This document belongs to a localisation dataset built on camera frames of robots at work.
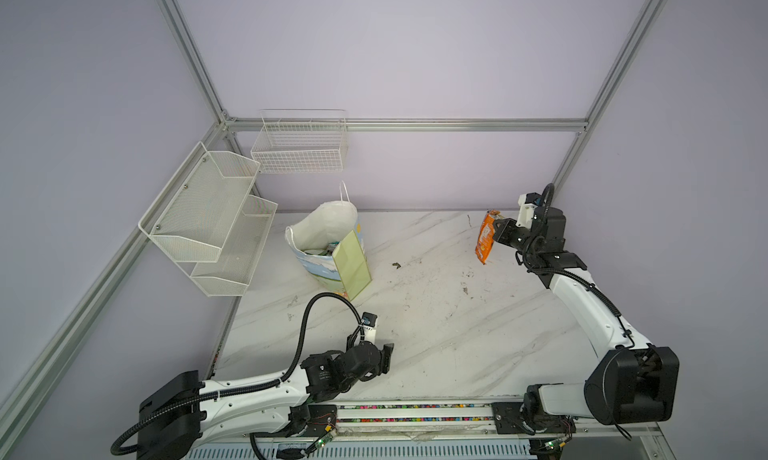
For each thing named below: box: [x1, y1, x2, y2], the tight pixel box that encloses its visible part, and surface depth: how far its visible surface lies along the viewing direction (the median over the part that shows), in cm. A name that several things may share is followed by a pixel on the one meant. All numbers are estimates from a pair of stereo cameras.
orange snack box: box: [474, 210, 501, 265], surface depth 86 cm
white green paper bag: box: [285, 180, 373, 301], surface depth 89 cm
